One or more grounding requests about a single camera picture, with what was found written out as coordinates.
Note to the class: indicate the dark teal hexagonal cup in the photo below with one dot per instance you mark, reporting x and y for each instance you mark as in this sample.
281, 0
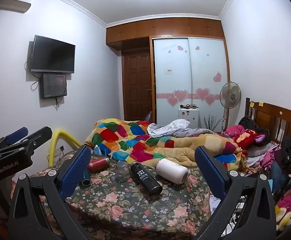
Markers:
85, 178

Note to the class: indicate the grey white blanket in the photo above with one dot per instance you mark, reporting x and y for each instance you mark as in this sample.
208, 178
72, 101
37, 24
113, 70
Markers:
170, 128

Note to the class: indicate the red metal bottle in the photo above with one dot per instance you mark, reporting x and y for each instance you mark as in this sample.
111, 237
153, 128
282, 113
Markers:
98, 165

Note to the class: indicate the dried branch bundle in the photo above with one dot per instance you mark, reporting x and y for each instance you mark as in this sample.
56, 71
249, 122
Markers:
211, 123

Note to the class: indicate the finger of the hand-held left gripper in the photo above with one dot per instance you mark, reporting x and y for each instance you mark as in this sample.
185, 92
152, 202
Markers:
39, 135
18, 133

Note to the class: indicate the yellow foam tube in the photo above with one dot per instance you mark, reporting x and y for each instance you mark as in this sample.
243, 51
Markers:
60, 135

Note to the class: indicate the pile of colourful clothes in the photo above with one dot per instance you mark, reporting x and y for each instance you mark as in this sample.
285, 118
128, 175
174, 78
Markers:
288, 197

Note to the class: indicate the red plush toy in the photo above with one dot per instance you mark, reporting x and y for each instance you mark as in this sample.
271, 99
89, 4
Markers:
248, 137

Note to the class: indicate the wooden bed headboard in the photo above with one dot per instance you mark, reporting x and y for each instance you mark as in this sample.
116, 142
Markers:
273, 117

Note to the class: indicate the colourful patchwork quilt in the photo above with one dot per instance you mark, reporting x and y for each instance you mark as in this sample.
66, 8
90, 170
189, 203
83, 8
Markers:
135, 140

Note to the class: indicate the brown wooden door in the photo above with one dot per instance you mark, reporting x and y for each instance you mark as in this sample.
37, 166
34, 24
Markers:
136, 85

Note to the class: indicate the floral bed sheet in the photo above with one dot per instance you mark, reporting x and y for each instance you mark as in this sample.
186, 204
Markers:
125, 210

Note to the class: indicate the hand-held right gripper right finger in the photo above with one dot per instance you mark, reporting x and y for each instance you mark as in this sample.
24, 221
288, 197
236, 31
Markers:
208, 170

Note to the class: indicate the clear glass cup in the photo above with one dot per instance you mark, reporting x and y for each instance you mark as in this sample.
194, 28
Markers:
122, 172

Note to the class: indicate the small white cabinet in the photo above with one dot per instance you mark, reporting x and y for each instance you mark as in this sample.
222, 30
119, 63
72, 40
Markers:
189, 116

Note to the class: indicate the small black wall monitor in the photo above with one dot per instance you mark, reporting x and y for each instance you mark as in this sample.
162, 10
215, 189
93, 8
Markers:
53, 86

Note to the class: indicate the black bag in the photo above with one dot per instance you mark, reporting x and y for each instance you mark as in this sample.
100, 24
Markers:
246, 122

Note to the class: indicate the white cup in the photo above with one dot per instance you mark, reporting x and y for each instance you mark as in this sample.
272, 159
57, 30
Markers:
171, 170

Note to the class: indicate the black cylindrical bottle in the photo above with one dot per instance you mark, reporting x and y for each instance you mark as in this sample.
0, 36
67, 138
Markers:
145, 178

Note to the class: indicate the pink cloth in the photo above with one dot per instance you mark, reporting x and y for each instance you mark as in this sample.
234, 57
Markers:
234, 130

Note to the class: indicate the wooden wardrobe with glass doors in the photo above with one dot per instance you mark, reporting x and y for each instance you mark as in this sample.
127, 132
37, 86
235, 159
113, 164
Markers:
185, 75

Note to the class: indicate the black wall television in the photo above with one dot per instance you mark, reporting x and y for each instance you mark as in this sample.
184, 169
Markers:
53, 54

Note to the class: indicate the standing electric fan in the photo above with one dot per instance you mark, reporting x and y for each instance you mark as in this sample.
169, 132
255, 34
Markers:
230, 95

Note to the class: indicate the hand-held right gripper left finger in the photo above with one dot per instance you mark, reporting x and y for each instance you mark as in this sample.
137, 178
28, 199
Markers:
74, 171

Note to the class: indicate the white air conditioner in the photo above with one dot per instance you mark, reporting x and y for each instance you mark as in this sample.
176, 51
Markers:
13, 5

